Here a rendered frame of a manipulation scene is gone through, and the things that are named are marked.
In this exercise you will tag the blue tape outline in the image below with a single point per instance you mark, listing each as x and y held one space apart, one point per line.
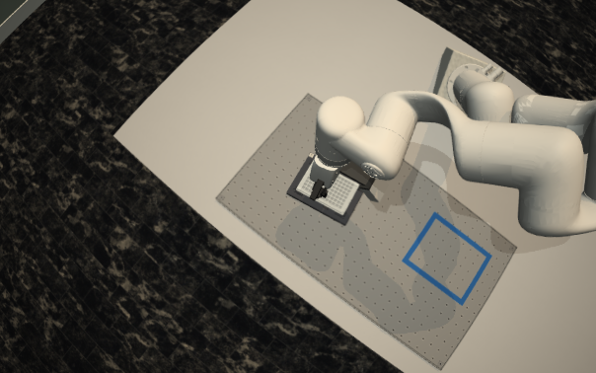
431 279

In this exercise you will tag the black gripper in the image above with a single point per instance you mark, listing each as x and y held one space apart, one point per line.
322 175

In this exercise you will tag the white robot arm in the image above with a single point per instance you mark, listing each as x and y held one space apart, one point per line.
519 146

